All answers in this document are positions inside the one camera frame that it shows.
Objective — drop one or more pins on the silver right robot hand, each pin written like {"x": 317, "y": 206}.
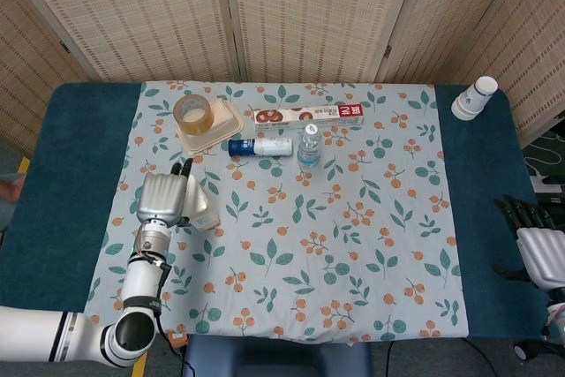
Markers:
{"x": 540, "y": 253}

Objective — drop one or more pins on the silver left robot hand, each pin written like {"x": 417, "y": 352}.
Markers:
{"x": 161, "y": 196}

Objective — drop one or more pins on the orange tissue pack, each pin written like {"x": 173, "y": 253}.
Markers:
{"x": 201, "y": 209}

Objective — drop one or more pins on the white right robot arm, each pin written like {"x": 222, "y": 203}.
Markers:
{"x": 557, "y": 313}

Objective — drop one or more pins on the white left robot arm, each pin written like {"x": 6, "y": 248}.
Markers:
{"x": 88, "y": 333}

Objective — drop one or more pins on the red white cling film box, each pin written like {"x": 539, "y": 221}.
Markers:
{"x": 309, "y": 115}

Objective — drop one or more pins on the white power strip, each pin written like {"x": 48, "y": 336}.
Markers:
{"x": 545, "y": 183}

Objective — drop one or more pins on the clear brown tape roll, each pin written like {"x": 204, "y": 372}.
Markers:
{"x": 201, "y": 123}

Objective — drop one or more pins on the beige plastic container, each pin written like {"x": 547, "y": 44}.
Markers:
{"x": 225, "y": 123}

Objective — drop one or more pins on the black wheeled stand base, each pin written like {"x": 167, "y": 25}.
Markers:
{"x": 529, "y": 350}

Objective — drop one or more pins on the teal blue table cover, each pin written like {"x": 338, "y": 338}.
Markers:
{"x": 62, "y": 165}

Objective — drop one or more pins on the blue white spray can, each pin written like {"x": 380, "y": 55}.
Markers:
{"x": 265, "y": 147}

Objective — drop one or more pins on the floral leaf tablecloth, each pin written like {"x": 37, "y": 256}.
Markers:
{"x": 309, "y": 240}

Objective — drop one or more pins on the clear water bottle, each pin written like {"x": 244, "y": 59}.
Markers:
{"x": 309, "y": 149}

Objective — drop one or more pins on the white paper cup stack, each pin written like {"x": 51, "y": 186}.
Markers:
{"x": 472, "y": 101}

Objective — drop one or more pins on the blue chair seat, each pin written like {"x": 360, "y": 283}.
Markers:
{"x": 273, "y": 357}

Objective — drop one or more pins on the bamboo folding screen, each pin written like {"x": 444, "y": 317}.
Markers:
{"x": 282, "y": 15}

